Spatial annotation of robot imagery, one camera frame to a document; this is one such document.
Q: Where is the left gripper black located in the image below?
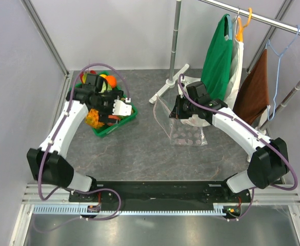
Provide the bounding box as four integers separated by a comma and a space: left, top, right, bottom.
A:
92, 91, 124, 124

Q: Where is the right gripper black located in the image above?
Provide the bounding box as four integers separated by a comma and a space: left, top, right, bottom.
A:
170, 94, 198, 119

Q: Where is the toy pineapple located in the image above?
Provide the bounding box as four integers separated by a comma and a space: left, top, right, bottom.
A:
85, 109, 105, 129

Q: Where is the peach fruit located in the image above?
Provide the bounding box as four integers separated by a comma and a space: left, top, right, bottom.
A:
107, 115, 121, 126

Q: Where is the clear zip top bag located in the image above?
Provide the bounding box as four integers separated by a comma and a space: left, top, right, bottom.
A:
153, 94, 208, 147

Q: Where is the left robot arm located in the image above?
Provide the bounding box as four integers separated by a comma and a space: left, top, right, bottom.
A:
27, 88, 132, 201

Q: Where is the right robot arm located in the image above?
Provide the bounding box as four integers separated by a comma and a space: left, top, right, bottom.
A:
169, 81, 290, 202

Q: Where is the green cabbage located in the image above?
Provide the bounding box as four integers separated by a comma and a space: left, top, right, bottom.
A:
101, 80, 112, 93

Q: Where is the orange fruit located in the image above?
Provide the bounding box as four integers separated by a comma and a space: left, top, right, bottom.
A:
105, 75, 117, 89

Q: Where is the green plastic tray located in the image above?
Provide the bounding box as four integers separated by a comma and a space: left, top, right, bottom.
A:
75, 70, 138, 137

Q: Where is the clothes rack stand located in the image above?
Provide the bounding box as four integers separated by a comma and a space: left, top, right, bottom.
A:
149, 1, 300, 133

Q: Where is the green shirt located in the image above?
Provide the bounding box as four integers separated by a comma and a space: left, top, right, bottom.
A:
201, 14, 233, 100

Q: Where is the white shirt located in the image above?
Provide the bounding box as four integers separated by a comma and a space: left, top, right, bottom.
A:
169, 14, 236, 126

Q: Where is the brown towel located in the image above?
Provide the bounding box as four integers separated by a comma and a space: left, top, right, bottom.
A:
233, 49, 269, 125

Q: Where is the orange hanger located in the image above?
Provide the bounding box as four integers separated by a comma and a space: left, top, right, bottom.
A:
235, 8, 252, 42

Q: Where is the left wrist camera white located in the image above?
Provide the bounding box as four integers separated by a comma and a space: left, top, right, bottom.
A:
112, 99, 132, 116

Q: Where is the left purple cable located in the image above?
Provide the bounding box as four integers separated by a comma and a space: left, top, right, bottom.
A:
33, 63, 132, 233

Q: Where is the purple cable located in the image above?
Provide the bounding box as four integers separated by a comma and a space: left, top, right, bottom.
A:
177, 74, 298, 222
33, 63, 132, 233

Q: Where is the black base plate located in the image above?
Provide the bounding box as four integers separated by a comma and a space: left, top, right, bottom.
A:
69, 181, 251, 209

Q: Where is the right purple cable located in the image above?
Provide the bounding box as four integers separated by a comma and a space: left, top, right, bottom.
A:
177, 74, 298, 222

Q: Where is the slotted cable duct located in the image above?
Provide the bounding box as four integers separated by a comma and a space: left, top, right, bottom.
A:
33, 204, 227, 216

